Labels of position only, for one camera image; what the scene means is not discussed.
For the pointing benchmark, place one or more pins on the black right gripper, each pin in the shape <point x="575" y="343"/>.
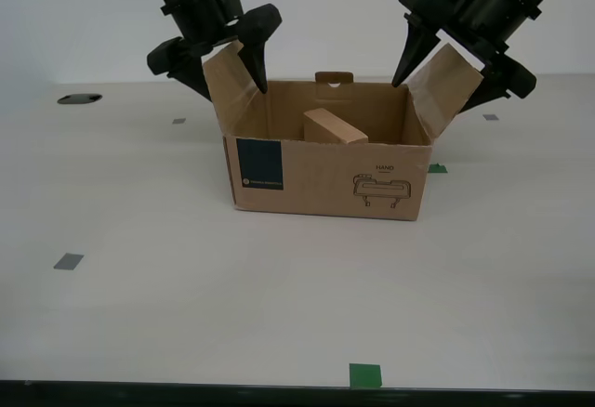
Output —
<point x="488" y="21"/>

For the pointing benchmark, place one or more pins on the brown cardboard box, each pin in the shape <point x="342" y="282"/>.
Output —
<point x="325" y="184"/>

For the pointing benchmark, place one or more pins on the green tape strip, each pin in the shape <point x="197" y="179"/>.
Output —
<point x="438" y="168"/>

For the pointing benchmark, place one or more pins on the light wooden block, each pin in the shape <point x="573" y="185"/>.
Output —
<point x="334" y="130"/>

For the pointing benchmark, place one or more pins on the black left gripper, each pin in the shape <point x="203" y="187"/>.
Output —
<point x="204" y="21"/>

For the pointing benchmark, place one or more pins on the small green tape piece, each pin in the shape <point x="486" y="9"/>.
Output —
<point x="366" y="376"/>

